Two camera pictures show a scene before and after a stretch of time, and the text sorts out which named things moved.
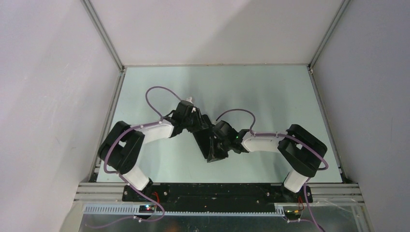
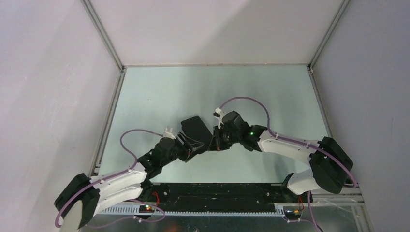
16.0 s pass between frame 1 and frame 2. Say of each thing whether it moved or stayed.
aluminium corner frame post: stayed
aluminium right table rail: stayed
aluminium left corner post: stayed
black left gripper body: moved
